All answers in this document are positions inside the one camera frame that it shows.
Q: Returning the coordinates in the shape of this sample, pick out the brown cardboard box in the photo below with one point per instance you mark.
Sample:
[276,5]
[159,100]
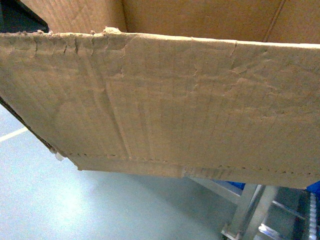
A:
[215,89]

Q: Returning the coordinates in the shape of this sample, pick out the steel shelf frame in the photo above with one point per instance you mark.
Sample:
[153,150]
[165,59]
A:
[266,212]

